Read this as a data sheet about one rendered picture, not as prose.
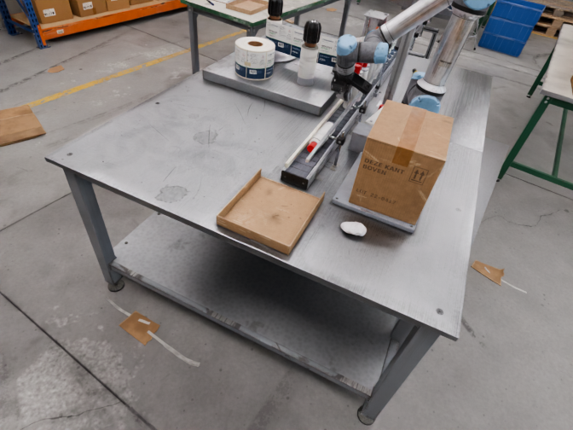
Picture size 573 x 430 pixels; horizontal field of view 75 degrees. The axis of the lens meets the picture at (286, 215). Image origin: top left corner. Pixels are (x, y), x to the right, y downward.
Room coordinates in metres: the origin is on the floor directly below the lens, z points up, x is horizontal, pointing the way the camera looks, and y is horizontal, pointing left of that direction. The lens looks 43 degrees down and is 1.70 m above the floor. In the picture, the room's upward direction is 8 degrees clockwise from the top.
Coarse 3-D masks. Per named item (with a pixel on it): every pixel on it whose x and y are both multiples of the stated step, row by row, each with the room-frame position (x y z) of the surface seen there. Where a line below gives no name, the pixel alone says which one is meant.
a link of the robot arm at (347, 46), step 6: (342, 36) 1.50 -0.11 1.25; (348, 36) 1.50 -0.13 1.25; (342, 42) 1.48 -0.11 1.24; (348, 42) 1.48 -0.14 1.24; (354, 42) 1.47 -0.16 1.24; (342, 48) 1.46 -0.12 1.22; (348, 48) 1.45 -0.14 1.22; (354, 48) 1.47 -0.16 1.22; (342, 54) 1.47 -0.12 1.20; (348, 54) 1.46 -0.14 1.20; (354, 54) 1.47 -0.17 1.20; (342, 60) 1.48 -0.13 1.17; (348, 60) 1.48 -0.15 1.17; (354, 60) 1.47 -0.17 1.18; (342, 66) 1.50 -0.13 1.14; (348, 66) 1.49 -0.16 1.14
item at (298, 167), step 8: (384, 72) 2.19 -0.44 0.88; (376, 80) 2.05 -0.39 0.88; (360, 104) 1.74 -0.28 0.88; (336, 112) 1.62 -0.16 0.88; (352, 112) 1.64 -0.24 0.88; (328, 120) 1.53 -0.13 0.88; (344, 120) 1.55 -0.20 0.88; (336, 128) 1.47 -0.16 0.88; (336, 136) 1.41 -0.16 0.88; (328, 144) 1.33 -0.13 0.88; (304, 152) 1.25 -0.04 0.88; (320, 152) 1.26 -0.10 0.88; (296, 160) 1.18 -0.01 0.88; (304, 160) 1.19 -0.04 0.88; (312, 160) 1.20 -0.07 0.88; (288, 168) 1.13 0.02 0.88; (296, 168) 1.14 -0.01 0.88; (304, 168) 1.14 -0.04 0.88; (312, 168) 1.15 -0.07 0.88; (304, 176) 1.09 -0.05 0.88
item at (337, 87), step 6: (336, 66) 1.58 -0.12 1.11; (336, 72) 1.56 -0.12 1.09; (336, 78) 1.58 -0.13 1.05; (342, 78) 1.57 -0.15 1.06; (336, 84) 1.57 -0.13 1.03; (342, 84) 1.56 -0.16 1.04; (348, 84) 1.56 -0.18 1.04; (336, 90) 1.59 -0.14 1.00; (342, 90) 1.58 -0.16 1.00; (348, 90) 1.56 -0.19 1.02
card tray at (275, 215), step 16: (256, 176) 1.08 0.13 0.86; (240, 192) 0.98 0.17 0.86; (256, 192) 1.02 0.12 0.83; (272, 192) 1.03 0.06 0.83; (288, 192) 1.04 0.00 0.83; (224, 208) 0.88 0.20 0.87; (240, 208) 0.92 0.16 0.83; (256, 208) 0.93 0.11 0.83; (272, 208) 0.95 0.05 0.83; (288, 208) 0.96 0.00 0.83; (304, 208) 0.97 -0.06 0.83; (224, 224) 0.83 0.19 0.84; (240, 224) 0.85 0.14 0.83; (256, 224) 0.86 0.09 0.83; (272, 224) 0.87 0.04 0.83; (288, 224) 0.88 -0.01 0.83; (304, 224) 0.86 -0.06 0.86; (256, 240) 0.79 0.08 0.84; (272, 240) 0.77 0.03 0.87; (288, 240) 0.81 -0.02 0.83
